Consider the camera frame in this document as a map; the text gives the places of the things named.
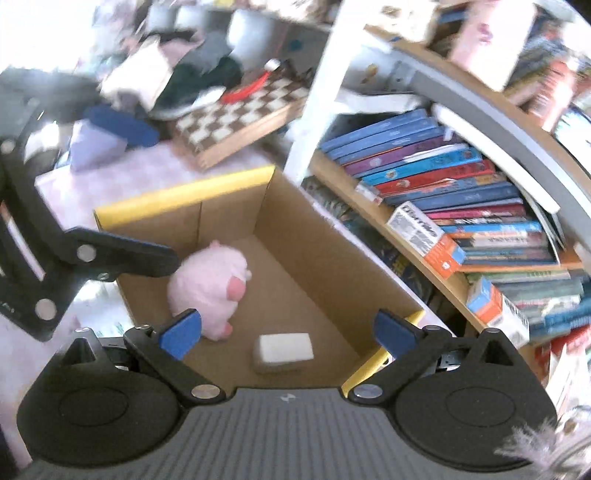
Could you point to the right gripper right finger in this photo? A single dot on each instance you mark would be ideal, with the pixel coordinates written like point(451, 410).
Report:
point(404, 354)

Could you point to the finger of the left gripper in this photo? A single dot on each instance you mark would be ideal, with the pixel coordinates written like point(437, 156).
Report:
point(136, 132)
point(68, 258)

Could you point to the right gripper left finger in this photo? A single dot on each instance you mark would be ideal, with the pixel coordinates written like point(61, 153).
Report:
point(161, 350)

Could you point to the pink plush toy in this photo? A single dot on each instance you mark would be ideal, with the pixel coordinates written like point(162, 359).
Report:
point(211, 281)

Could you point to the white rectangular sponge block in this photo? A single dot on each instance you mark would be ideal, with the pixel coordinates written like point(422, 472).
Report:
point(284, 351)

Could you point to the pink checkered tablecloth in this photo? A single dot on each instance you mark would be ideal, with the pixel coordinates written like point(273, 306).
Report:
point(73, 197)

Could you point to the wooden chessboard box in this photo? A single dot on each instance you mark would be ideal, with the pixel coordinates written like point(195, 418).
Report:
point(220, 130)

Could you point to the pile of clothes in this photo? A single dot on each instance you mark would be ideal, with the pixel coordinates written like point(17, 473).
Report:
point(161, 80)

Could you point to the orange white carton box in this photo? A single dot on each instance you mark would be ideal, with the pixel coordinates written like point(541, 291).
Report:
point(495, 310)

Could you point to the white orange medicine box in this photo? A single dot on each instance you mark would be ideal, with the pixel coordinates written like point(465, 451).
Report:
point(428, 239)

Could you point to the yellow cardboard box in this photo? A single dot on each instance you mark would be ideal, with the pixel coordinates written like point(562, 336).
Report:
point(309, 275)

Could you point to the red tassel ornament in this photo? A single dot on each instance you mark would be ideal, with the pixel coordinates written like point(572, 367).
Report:
point(244, 90)

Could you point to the row of upright books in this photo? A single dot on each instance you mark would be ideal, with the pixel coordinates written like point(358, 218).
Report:
point(383, 161)

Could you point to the white bookshelf unit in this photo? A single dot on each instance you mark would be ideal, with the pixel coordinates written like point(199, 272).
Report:
point(357, 73)

